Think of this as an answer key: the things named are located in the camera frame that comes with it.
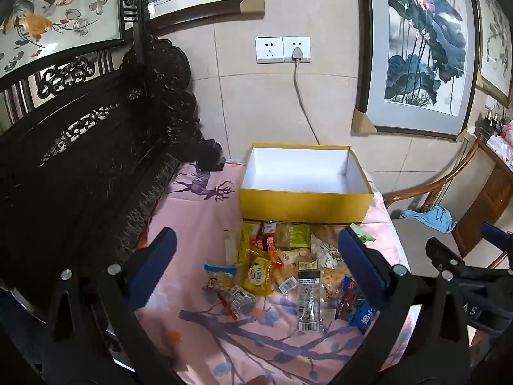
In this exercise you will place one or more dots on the white stick snack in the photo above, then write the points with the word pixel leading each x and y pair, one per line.
pixel 230 248

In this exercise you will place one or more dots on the flower and bird art panel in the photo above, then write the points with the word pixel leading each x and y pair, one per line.
pixel 60 16

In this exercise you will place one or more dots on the framed lotus painting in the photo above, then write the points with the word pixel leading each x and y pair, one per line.
pixel 421 48

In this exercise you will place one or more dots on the grey power plug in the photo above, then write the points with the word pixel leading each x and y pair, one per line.
pixel 297 54

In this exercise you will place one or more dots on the dark carved wooden bench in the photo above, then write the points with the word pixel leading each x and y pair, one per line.
pixel 80 168

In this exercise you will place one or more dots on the cardboard corner protector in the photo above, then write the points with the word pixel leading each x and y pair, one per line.
pixel 362 122
pixel 469 134
pixel 252 2

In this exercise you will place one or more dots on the long yellow snack packet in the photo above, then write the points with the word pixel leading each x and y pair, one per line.
pixel 246 244

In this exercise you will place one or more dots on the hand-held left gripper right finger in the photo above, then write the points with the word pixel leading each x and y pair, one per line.
pixel 360 260

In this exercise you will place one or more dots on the wooden cabinet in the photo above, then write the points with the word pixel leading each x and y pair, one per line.
pixel 493 192

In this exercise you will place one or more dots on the framed branch painting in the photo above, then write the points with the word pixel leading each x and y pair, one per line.
pixel 497 40

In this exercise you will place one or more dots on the blue cloth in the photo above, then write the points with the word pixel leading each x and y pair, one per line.
pixel 435 218

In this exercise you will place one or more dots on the white wall socket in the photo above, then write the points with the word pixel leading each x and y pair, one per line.
pixel 269 50
pixel 306 44

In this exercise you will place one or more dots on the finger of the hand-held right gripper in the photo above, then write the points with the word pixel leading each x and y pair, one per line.
pixel 493 234
pixel 441 250

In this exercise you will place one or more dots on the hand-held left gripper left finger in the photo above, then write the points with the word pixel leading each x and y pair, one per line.
pixel 152 272

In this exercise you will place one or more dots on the yellow cardboard box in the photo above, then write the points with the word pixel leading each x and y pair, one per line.
pixel 304 206

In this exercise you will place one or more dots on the green snack packet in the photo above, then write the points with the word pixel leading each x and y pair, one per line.
pixel 299 236

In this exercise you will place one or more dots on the pile of snack packets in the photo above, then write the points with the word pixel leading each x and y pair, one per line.
pixel 260 274

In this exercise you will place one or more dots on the pink printed tablecloth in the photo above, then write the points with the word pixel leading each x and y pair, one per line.
pixel 192 224

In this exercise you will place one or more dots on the wooden armchair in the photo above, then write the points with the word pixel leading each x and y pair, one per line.
pixel 425 244

